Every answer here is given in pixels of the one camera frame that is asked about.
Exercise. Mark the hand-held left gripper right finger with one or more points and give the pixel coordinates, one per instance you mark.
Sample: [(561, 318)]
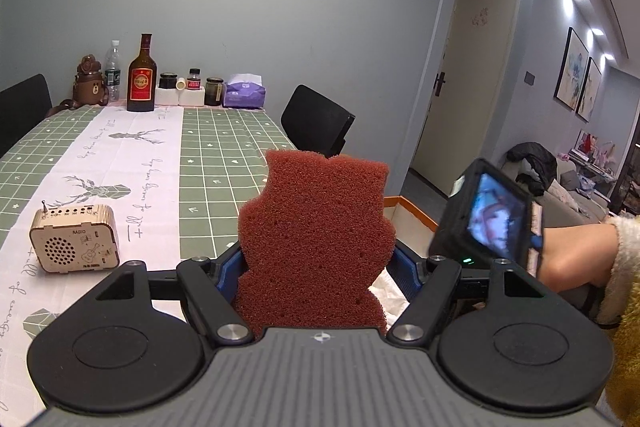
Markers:
[(407, 274)]

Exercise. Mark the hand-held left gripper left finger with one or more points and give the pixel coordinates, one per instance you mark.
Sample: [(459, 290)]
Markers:
[(230, 274)]

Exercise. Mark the white tissue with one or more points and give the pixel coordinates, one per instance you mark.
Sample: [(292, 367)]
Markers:
[(387, 297)]

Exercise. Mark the orange cardboard box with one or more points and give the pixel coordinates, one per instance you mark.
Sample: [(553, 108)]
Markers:
[(417, 211)]

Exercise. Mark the red sponge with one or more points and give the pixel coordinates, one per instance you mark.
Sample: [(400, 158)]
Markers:
[(315, 247)]

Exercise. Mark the person's right forearm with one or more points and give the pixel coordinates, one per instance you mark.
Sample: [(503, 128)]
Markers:
[(575, 257)]

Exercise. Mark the black jacket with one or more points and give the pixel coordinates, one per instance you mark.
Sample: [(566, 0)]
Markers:
[(532, 164)]

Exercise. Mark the grey sofa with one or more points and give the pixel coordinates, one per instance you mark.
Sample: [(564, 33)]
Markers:
[(570, 202)]

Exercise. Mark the green checked tablecloth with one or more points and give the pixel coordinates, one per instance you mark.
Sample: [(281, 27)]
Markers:
[(215, 157)]

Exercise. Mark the cream plain door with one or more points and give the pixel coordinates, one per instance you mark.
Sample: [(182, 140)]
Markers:
[(465, 82)]

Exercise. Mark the wooden radio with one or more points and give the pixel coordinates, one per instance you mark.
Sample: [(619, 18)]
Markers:
[(75, 242)]

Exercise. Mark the white printed table runner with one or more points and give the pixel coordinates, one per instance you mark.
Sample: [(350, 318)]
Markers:
[(100, 167)]

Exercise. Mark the black chair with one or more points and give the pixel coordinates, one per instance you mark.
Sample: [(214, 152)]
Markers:
[(315, 122), (22, 112)]

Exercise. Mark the purple tissue pack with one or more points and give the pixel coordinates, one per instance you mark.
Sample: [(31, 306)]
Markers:
[(244, 94)]

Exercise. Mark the dark glass jar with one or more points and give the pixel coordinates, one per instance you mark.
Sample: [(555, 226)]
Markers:
[(213, 92)]

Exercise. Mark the white low box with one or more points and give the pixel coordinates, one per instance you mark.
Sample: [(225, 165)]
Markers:
[(167, 97)]

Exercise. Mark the small red label bottle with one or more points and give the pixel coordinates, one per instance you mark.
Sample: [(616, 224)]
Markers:
[(194, 80)]

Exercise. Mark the black lid jar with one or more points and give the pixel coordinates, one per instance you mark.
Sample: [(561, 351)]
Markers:
[(168, 81)]

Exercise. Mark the brown liquor bottle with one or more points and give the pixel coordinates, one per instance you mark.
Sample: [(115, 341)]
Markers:
[(141, 82)]

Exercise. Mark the person's yellow garment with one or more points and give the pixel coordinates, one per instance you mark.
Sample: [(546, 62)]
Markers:
[(627, 357)]

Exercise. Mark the clear water bottle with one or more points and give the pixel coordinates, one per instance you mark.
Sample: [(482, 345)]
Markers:
[(113, 72)]

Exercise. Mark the brown bear toy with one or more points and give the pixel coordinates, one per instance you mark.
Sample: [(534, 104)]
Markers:
[(90, 87)]

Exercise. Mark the wall light switch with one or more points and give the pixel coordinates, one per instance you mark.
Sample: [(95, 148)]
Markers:
[(529, 78)]

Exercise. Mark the framed wall picture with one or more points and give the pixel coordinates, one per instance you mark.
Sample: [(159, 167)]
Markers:
[(590, 92), (570, 69)]

